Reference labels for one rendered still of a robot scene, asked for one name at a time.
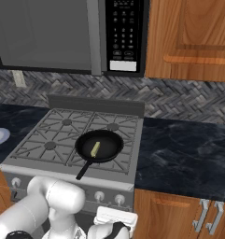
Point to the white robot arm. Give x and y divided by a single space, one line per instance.
54 202

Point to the grey steel gas stove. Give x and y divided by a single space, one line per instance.
54 137

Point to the yellow butter stick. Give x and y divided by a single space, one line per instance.
95 149

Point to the wooden wall cupboard door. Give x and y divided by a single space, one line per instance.
191 34

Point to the white stove knob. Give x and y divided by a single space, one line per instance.
119 199
99 196
16 182

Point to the white wall socket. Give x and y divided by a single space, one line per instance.
19 79

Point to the black frying pan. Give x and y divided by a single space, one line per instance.
107 146

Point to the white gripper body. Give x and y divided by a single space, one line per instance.
117 216

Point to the grey steel microwave oven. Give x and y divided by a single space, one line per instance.
45 34

